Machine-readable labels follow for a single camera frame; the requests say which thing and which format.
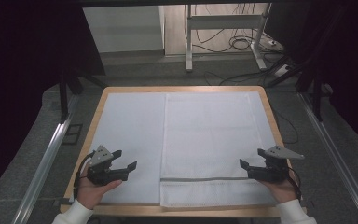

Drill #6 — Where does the aluminium floor rail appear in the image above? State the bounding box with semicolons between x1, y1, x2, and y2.
296;92;358;224
10;94;80;224

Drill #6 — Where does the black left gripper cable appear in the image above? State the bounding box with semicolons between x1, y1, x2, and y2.
73;150;96;200

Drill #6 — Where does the white power strip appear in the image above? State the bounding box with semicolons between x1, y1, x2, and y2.
273;63;294;77

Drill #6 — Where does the white table mat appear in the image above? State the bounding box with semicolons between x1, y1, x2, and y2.
69;91;295;206

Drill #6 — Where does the thin black floor cable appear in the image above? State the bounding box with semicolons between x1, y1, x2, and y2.
272;108;300;145

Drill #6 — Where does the white metal desk frame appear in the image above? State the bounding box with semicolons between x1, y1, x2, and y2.
185;3;273;73

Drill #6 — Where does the tangle of black floor cables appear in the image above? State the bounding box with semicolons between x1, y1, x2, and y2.
192;3;285;54

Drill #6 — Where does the white cabinet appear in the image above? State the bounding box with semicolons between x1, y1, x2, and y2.
82;5;166;54

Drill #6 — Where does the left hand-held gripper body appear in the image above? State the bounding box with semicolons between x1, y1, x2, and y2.
86;145;129;187

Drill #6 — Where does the person's right hand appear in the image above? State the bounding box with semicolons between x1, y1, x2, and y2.
260;172;300;205

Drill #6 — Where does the person's left hand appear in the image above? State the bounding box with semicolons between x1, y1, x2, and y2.
76;165;123;210

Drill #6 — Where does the white mesh laundry bag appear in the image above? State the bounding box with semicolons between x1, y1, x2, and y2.
158;91;278;209

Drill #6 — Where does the black metal stand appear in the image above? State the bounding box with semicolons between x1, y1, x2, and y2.
57;69;108;124
265;55;334;123

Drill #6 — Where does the dark curtain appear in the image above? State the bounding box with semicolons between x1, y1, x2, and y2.
0;0;106;203
265;0;358;157

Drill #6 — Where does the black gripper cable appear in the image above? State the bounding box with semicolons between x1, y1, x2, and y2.
287;167;303;201
73;150;96;200

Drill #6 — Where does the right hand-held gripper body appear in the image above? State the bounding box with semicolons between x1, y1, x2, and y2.
248;145;306;184

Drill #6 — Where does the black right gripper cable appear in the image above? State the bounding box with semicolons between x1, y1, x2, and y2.
287;167;303;201

